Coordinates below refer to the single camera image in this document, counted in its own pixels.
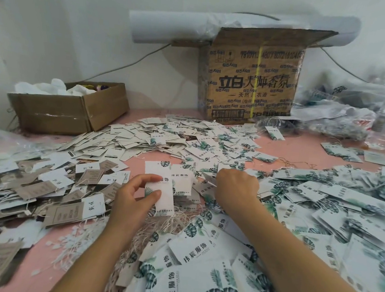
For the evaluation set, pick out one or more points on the person's left hand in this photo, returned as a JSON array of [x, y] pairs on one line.
[[131, 210]]

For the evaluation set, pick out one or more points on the person's right hand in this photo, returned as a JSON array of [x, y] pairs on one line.
[[237, 189]]

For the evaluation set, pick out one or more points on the single white leaf print tag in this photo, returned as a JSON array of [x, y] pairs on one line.
[[163, 193]]

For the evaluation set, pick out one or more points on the heap of small tags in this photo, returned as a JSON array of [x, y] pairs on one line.
[[166, 134]]

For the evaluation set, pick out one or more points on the pile of green leaf tags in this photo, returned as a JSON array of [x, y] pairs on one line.
[[335, 233]]

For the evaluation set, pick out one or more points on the pile of brown white tags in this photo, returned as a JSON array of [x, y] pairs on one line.
[[20, 199]]

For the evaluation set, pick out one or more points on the person's right forearm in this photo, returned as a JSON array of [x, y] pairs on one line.
[[320, 273]]

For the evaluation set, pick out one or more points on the person's left forearm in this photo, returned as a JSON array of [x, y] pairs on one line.
[[88, 274]]

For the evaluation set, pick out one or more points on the large printed cardboard box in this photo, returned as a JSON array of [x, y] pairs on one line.
[[252, 80]]

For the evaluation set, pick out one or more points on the small open cardboard box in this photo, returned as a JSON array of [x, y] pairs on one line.
[[67, 105]]

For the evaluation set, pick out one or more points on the white crumpled material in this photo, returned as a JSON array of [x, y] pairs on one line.
[[53, 88]]

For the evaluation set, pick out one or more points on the heap of clear plastic bags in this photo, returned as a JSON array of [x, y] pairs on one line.
[[359, 109]]

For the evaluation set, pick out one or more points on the clear plastic bag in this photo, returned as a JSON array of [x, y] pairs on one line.
[[0, 143]]

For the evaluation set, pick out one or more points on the white roll in plastic wrap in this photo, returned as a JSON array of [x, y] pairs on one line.
[[173, 24]]

